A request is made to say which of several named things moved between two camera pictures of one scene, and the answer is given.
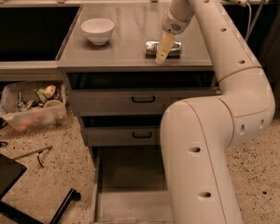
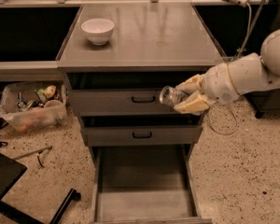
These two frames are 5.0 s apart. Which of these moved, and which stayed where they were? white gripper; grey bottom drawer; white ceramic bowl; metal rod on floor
Moved: white gripper
Stayed: metal rod on floor; grey bottom drawer; white ceramic bowl
